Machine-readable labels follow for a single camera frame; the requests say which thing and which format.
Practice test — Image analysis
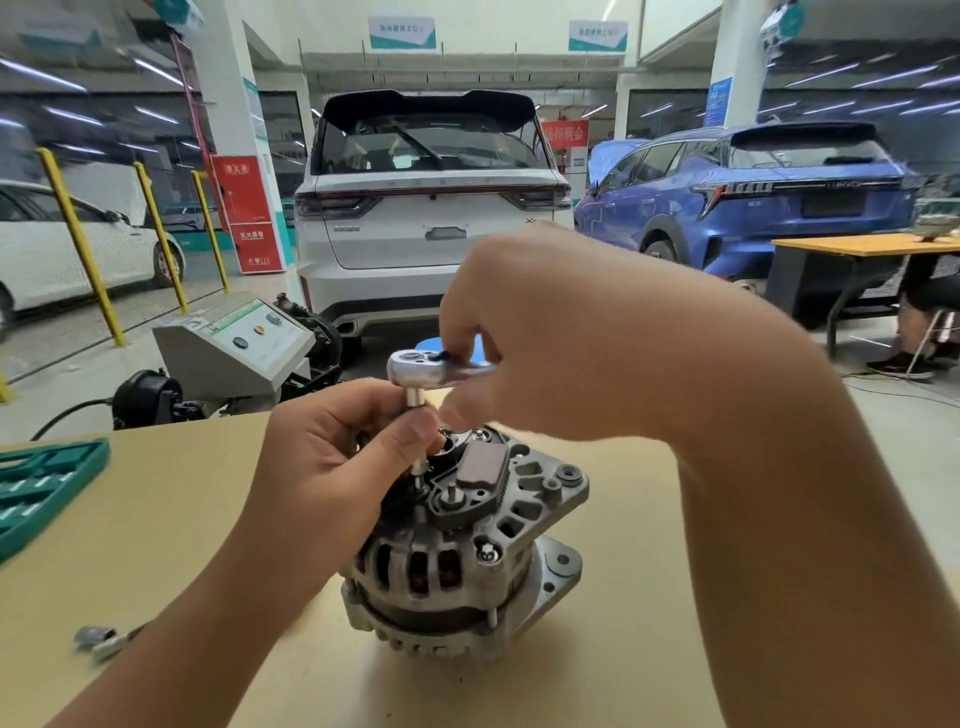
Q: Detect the person's left hand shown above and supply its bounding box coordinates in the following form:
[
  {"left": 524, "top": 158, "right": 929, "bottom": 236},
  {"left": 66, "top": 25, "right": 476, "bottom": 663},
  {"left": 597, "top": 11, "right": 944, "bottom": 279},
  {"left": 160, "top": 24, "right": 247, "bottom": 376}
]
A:
[{"left": 247, "top": 378, "right": 448, "bottom": 603}]

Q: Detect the person's right hand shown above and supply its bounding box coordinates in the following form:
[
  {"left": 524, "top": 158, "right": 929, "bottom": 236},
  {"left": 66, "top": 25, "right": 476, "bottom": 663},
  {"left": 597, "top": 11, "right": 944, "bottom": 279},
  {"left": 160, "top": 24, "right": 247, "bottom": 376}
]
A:
[{"left": 437, "top": 223, "right": 785, "bottom": 453}]

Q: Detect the silver socket extension bar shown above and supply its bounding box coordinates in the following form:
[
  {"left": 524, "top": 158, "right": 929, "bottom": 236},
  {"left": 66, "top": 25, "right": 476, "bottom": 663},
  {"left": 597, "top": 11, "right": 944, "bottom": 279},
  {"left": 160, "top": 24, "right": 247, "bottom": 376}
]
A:
[{"left": 405, "top": 385, "right": 431, "bottom": 489}]

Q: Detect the silver ratchet wrench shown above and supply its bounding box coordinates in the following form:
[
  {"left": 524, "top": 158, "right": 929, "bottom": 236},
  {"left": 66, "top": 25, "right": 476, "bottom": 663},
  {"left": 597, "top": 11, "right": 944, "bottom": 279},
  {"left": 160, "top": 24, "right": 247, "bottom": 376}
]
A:
[{"left": 386, "top": 335, "right": 502, "bottom": 391}]

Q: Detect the person's left forearm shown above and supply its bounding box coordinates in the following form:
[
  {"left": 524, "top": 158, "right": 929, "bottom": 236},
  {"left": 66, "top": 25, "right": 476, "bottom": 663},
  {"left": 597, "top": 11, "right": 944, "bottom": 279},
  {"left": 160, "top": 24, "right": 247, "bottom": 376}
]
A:
[{"left": 45, "top": 517, "right": 354, "bottom": 728}]

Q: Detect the person's right forearm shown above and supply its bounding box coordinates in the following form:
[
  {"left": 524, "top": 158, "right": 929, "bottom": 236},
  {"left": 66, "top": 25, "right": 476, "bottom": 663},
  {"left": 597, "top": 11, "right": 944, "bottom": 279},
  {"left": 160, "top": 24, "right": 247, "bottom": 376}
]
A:
[{"left": 671, "top": 315, "right": 960, "bottom": 728}]

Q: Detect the grey car alternator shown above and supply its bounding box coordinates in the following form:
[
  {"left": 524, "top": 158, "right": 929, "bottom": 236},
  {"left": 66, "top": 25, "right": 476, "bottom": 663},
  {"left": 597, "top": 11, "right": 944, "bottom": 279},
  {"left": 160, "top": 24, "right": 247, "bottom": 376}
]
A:
[{"left": 340, "top": 423, "right": 591, "bottom": 666}]

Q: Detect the black engine assembly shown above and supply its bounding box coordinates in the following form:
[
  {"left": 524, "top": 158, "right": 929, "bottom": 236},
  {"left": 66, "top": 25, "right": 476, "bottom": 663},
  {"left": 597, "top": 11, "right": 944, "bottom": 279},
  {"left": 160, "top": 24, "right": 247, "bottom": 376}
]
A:
[{"left": 272, "top": 292, "right": 345, "bottom": 397}]

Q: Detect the white suv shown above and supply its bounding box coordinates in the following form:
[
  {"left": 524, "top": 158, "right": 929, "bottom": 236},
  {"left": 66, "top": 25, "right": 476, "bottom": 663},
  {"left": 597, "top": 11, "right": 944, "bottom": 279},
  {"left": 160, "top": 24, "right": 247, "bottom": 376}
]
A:
[{"left": 293, "top": 89, "right": 576, "bottom": 342}]

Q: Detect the grey control box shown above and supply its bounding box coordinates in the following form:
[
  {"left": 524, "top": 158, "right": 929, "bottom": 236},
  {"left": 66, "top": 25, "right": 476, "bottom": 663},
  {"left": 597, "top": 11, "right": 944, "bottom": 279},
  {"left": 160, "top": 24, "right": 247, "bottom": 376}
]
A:
[{"left": 151, "top": 297, "right": 317, "bottom": 410}]

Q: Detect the black motor unit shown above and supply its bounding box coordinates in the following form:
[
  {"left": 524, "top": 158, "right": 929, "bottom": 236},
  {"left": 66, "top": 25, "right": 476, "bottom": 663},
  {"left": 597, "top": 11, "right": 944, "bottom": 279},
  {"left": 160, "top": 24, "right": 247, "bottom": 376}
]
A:
[{"left": 111, "top": 369, "right": 207, "bottom": 431}]

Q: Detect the red pillar sign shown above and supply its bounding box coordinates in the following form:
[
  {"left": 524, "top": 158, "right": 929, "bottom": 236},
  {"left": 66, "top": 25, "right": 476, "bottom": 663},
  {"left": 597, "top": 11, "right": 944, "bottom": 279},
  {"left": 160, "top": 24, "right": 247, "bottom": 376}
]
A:
[{"left": 210, "top": 154, "right": 287, "bottom": 276}]

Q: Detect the red banner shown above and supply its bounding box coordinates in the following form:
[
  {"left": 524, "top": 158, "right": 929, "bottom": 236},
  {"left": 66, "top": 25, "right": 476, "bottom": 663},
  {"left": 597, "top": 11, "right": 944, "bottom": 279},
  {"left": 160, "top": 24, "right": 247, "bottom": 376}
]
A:
[{"left": 540, "top": 119, "right": 591, "bottom": 150}]

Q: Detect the blue suv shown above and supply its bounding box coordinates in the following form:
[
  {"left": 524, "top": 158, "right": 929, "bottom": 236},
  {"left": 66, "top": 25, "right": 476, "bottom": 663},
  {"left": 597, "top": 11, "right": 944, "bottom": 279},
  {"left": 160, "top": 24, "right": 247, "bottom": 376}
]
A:
[{"left": 573, "top": 121, "right": 925, "bottom": 295}]

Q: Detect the small grey connector plug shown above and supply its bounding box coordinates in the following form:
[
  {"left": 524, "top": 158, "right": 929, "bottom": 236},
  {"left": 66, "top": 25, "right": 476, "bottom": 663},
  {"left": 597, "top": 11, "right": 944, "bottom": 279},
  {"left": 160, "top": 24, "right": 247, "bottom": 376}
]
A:
[{"left": 73, "top": 622, "right": 147, "bottom": 663}]

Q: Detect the green tool tray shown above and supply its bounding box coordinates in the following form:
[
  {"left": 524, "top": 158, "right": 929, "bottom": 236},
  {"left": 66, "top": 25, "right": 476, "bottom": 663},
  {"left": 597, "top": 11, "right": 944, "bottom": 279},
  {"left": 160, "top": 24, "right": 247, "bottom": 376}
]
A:
[{"left": 0, "top": 438, "right": 112, "bottom": 565}]

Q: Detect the white teal hanging banner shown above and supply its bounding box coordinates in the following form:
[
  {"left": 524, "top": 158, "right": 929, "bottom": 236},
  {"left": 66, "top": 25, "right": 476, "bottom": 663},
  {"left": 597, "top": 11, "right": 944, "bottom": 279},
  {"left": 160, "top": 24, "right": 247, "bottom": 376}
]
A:
[
  {"left": 567, "top": 19, "right": 630, "bottom": 54},
  {"left": 367, "top": 15, "right": 438, "bottom": 53}
]

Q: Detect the blue pillar sign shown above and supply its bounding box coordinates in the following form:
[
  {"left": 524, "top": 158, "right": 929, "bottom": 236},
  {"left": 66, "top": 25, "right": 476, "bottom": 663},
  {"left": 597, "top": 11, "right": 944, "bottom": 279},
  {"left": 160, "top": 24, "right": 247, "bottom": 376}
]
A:
[{"left": 703, "top": 76, "right": 734, "bottom": 129}]

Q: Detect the white sedan car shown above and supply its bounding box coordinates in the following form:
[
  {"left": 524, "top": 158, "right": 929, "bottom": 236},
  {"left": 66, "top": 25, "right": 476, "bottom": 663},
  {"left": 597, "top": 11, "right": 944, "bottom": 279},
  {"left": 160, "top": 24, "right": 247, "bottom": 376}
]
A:
[{"left": 0, "top": 178, "right": 187, "bottom": 335}]

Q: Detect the wooden desk with black legs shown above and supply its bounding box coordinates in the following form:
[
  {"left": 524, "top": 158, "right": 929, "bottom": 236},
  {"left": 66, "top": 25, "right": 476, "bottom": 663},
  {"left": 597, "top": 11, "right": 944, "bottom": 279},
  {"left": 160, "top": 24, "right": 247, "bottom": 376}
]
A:
[{"left": 763, "top": 232, "right": 960, "bottom": 363}]

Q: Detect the metal stool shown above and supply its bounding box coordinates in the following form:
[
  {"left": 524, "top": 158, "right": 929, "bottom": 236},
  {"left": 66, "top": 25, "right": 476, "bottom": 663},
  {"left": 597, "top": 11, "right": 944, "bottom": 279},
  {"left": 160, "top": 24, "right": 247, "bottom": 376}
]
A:
[{"left": 903, "top": 306, "right": 960, "bottom": 378}]

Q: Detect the grey metal part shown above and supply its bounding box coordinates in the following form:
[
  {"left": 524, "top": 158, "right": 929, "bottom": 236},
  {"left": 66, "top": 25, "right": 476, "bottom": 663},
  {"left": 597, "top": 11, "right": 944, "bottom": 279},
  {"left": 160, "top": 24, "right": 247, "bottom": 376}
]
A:
[{"left": 910, "top": 196, "right": 960, "bottom": 243}]

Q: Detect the yellow bollard post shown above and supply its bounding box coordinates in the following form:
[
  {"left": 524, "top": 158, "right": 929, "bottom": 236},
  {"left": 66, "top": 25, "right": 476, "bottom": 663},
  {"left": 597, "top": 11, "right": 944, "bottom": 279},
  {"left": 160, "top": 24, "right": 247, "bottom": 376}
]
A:
[
  {"left": 36, "top": 147, "right": 129, "bottom": 348},
  {"left": 133, "top": 161, "right": 191, "bottom": 315},
  {"left": 190, "top": 169, "right": 233, "bottom": 295}
]

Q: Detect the black floor cable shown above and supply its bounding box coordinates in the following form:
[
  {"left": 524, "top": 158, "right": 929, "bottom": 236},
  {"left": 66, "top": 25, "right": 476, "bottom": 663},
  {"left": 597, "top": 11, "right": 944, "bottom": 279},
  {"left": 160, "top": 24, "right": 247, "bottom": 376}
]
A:
[{"left": 30, "top": 397, "right": 115, "bottom": 444}]

